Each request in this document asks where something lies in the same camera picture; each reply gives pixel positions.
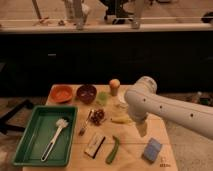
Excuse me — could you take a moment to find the whiteboard eraser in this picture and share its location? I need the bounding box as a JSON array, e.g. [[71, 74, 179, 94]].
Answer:
[[84, 133, 105, 158]]

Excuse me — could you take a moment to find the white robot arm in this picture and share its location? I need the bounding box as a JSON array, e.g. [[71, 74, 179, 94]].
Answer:
[[124, 76, 213, 140]]

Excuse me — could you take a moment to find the purple bowl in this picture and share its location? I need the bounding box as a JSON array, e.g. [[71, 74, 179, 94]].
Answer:
[[76, 84, 97, 104]]

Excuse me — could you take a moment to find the orange bowl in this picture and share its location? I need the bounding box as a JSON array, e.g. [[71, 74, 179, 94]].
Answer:
[[50, 85, 73, 103]]

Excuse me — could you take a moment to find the blue sponge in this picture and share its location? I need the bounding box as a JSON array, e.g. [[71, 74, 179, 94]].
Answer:
[[143, 138, 162, 163]]

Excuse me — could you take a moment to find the yellow banana peel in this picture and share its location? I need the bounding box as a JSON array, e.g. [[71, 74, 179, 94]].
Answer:
[[111, 117, 132, 124]]

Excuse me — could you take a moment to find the green chili pepper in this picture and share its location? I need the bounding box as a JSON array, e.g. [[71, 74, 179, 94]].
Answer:
[[105, 136, 120, 164]]

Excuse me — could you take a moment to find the pine cone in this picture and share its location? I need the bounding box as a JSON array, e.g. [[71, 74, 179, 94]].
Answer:
[[91, 109, 105, 125]]

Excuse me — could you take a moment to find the green small cup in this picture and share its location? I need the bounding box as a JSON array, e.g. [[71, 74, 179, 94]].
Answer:
[[96, 92, 109, 106]]

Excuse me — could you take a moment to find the egg in wooden cup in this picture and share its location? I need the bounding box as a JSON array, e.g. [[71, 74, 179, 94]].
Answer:
[[109, 79, 120, 96]]

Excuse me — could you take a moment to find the white dish brush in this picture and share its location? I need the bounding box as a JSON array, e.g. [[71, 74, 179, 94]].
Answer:
[[41, 118, 68, 162]]

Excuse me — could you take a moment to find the green plastic tray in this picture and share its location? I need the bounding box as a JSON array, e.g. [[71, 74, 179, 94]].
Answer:
[[13, 106, 77, 167]]

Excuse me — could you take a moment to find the black stand leg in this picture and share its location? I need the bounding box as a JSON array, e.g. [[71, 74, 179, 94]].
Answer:
[[0, 99, 34, 134]]

